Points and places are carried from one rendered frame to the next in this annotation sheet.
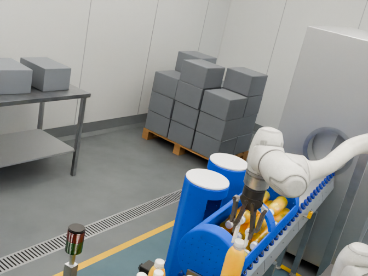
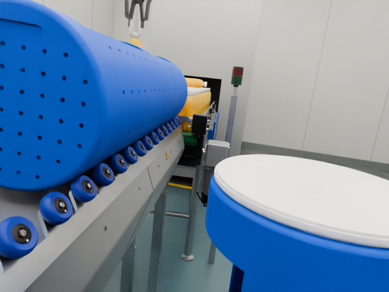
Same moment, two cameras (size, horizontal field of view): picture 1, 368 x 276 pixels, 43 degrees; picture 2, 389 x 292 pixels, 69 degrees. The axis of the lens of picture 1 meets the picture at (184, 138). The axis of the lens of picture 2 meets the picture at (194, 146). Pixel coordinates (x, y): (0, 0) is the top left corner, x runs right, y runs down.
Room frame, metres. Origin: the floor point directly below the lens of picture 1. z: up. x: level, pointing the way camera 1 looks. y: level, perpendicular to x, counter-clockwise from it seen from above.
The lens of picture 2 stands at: (2.97, -0.49, 1.15)
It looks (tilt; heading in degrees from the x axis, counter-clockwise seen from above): 13 degrees down; 158
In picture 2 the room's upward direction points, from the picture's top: 7 degrees clockwise
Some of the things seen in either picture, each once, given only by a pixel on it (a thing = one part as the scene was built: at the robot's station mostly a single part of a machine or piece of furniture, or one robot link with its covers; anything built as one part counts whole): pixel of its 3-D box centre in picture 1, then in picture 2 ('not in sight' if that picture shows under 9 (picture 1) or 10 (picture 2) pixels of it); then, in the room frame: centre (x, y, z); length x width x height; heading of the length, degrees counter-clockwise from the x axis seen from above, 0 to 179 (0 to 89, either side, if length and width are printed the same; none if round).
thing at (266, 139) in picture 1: (266, 151); not in sight; (1.47, -0.28, 1.71); 0.13 x 0.11 x 0.16; 18
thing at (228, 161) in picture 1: (229, 161); not in sight; (3.07, -0.35, 1.03); 0.28 x 0.28 x 0.01
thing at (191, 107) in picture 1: (203, 107); not in sight; (5.94, -0.16, 0.59); 1.20 x 0.80 x 1.19; 56
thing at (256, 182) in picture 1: (257, 178); not in sight; (1.49, -0.28, 1.60); 0.09 x 0.09 x 0.06
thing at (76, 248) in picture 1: (74, 245); (236, 80); (1.49, 0.31, 1.18); 0.06 x 0.06 x 0.05
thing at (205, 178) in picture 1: (207, 178); (316, 186); (2.70, -0.20, 1.03); 0.28 x 0.28 x 0.01
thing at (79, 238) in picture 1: (75, 234); (237, 72); (1.49, 0.31, 1.23); 0.06 x 0.06 x 0.04
